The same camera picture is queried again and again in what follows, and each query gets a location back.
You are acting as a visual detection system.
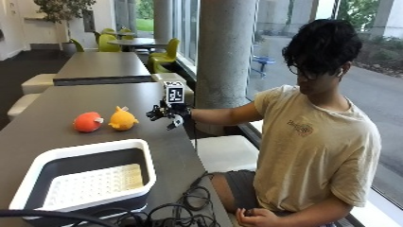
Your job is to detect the white perforated tray insert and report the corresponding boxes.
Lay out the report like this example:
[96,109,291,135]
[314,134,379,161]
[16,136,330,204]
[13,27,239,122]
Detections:
[43,163,145,209]

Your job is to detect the wide concrete pillar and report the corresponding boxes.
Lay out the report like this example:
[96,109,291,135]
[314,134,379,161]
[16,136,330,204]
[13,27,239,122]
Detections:
[194,0,258,136]

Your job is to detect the potted tree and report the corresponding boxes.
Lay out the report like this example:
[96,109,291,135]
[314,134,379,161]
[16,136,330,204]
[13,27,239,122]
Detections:
[33,0,97,57]

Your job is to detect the blue outdoor table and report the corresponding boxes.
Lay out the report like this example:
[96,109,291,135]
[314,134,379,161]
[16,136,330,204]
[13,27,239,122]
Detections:
[250,54,277,79]

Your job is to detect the the person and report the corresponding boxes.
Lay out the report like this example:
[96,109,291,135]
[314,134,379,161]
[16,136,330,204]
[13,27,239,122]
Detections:
[190,18,383,227]

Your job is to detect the orange plush toy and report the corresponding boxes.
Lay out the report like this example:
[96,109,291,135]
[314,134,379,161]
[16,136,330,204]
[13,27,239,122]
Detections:
[72,111,105,133]

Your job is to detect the white marker cube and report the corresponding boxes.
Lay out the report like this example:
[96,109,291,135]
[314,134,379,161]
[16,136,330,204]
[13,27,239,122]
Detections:
[162,80,186,105]

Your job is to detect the white and black tub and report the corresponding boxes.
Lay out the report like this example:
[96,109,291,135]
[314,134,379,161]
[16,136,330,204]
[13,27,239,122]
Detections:
[8,138,157,221]

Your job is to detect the long dark table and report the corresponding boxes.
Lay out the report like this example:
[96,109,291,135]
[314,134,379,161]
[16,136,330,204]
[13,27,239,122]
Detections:
[52,51,154,87]

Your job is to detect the yellow plush toy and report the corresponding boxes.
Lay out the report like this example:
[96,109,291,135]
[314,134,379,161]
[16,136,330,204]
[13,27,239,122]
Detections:
[106,105,140,131]

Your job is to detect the round dark table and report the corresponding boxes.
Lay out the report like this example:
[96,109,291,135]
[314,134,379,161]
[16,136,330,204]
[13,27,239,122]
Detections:
[102,30,136,40]
[106,37,160,52]

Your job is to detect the thick black cable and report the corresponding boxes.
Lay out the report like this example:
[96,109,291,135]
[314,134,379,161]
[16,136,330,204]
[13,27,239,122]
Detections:
[0,209,121,227]

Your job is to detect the black glasses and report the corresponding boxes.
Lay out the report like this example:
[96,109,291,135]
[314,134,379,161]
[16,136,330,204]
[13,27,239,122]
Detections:
[287,64,321,81]

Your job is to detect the black cable bundle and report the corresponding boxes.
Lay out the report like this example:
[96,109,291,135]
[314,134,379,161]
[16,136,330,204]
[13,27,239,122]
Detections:
[112,170,223,227]

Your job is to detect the narrow concrete pillar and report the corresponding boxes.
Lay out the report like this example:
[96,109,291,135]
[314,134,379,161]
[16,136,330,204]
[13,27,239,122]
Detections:
[153,0,176,44]

